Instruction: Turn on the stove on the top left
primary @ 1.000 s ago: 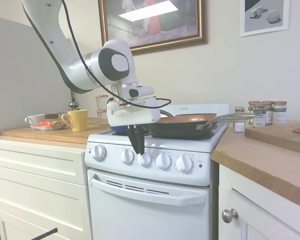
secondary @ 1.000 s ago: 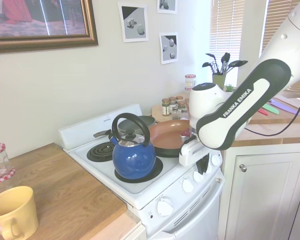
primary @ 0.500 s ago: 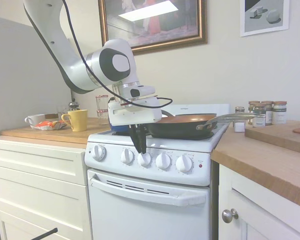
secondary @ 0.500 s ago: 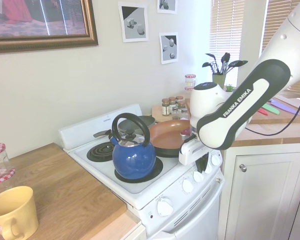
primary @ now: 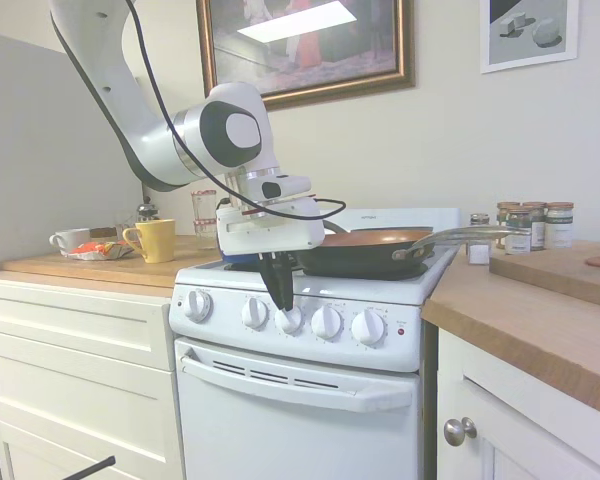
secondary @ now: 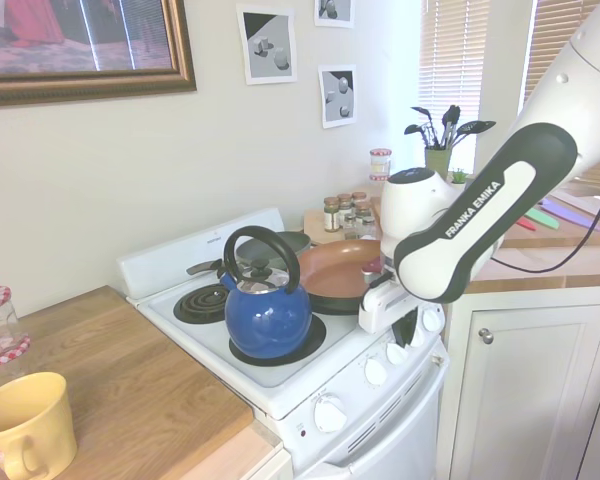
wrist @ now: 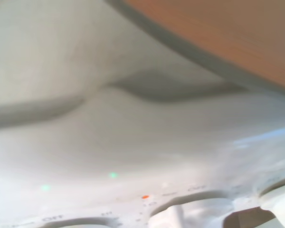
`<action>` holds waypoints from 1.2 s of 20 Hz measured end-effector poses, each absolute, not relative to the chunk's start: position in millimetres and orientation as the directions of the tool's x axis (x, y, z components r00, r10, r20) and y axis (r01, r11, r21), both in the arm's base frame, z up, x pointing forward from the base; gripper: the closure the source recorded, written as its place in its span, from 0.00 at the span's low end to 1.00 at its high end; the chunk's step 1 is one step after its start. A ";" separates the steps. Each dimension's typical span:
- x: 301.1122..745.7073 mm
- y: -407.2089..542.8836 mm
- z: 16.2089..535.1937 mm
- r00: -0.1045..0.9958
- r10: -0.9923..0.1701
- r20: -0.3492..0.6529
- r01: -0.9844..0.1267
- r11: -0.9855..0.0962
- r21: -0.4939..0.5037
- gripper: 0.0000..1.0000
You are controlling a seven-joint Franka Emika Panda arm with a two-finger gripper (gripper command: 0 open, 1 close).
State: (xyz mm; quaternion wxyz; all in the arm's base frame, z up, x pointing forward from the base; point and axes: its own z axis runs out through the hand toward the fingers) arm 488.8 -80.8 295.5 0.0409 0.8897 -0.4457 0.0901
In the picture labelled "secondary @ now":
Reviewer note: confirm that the small salt shaker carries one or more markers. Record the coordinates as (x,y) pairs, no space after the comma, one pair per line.
(367,230)

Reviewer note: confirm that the small glass shaker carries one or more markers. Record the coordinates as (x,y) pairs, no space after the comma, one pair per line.
(350,222)

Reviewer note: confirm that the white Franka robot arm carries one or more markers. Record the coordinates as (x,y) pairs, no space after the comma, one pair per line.
(480,215)

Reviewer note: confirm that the black coil burner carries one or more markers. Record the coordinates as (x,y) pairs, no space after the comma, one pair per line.
(202,304)

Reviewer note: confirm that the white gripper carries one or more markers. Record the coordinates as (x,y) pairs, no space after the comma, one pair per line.
(380,310)

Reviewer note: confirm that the white electric stove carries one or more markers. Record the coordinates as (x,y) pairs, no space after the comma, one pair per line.
(280,380)

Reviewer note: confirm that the white oven knob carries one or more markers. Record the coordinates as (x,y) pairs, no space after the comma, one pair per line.
(330,414)

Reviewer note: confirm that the small green plant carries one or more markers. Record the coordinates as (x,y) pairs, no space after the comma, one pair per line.
(459,176)

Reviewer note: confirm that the black kitchen spoon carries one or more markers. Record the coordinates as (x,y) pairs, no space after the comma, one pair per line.
(477,127)

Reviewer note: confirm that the white door cabinet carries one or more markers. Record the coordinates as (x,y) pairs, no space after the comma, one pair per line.
(530,390)

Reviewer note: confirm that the green knife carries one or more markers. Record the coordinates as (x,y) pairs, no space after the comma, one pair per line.
(545,220)

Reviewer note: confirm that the silver cabinet knob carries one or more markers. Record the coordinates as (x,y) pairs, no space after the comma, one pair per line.
(486,336)

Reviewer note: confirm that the white oven door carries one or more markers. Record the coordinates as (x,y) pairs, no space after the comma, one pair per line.
(380,440)

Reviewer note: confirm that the grey spheres paper print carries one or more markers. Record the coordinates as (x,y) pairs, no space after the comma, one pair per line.
(334,11)

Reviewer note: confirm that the copper frying pan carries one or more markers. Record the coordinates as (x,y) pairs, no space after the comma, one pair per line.
(330,272)

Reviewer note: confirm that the yellow mug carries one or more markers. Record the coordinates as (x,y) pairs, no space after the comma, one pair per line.
(25,425)

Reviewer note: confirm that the spice jar brown lid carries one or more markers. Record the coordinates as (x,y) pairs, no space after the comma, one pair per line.
(345,204)
(363,212)
(358,197)
(331,216)

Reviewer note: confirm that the purple knife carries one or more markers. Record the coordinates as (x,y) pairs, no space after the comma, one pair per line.
(575,215)

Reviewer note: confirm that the thick wooden cutting board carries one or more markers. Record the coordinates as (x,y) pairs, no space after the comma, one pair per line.
(570,237)

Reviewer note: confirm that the dark grey frying pan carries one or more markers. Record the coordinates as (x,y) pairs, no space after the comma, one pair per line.
(260,250)

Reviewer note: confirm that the black kitchen spatula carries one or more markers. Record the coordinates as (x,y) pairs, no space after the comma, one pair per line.
(424,116)

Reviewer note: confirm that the black stove burner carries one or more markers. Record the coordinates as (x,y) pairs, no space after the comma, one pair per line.
(316,340)

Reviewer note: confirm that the green utensil holder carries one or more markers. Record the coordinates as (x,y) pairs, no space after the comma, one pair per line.
(437,164)

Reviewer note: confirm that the grey shapes paper print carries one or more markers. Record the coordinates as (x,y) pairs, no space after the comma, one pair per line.
(339,95)

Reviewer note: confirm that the white burner knob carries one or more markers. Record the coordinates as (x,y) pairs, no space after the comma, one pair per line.
(419,340)
(375,373)
(396,354)
(432,320)

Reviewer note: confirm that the black kitchen tongs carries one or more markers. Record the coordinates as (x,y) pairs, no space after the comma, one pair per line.
(451,117)

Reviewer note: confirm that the gold framed painting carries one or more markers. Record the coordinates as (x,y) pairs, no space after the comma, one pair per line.
(80,40)

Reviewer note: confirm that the grey cubes paper print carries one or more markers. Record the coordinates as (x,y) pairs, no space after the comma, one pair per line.
(267,45)

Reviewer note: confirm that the black kitchen ladle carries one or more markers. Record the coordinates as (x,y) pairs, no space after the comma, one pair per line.
(414,130)

